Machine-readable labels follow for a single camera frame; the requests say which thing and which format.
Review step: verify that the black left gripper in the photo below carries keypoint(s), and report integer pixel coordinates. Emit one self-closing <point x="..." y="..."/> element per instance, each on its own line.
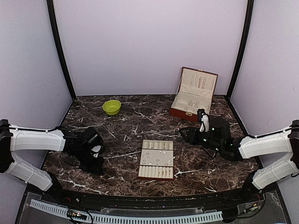
<point x="97" y="167"/>

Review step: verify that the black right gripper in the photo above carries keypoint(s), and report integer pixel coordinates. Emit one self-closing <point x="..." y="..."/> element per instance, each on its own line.
<point x="192" y="133"/>

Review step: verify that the beige jewelry tray insert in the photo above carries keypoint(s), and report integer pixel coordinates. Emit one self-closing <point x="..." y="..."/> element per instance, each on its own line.
<point x="157" y="160"/>

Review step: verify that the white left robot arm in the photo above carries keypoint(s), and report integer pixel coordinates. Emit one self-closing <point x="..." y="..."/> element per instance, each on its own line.
<point x="86" y="146"/>

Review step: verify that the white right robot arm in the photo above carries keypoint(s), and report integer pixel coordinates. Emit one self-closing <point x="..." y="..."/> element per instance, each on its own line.
<point x="215" y="135"/>

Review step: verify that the red wooden jewelry box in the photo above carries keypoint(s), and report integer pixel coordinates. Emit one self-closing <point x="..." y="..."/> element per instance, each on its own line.
<point x="195" y="91"/>

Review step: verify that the green plastic bowl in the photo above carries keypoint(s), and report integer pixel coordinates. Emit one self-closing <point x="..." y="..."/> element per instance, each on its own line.
<point x="112" y="107"/>

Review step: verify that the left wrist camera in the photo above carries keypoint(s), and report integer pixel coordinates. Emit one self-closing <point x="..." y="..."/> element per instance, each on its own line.
<point x="97" y="150"/>

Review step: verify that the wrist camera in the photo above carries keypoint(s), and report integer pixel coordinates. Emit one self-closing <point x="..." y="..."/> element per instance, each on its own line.
<point x="97" y="150"/>
<point x="203" y="119"/>

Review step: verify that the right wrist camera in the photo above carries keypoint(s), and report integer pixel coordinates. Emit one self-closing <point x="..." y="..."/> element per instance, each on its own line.
<point x="203" y="119"/>

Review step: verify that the black front table rail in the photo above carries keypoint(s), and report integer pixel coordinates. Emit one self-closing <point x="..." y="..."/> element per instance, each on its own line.
<point x="185" y="190"/>

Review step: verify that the white slotted cable duct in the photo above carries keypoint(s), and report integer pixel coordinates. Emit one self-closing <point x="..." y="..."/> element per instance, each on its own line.
<point x="117" y="216"/>

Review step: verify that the black right frame post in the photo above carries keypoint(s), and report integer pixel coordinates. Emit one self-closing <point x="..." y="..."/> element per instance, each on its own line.
<point x="241" y="50"/>

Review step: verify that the black frame post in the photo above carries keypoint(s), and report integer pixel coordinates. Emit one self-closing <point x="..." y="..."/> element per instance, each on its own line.
<point x="241" y="50"/>
<point x="59" y="48"/>

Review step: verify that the black left frame post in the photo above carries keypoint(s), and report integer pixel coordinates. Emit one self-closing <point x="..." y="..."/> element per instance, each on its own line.
<point x="59" y="48"/>

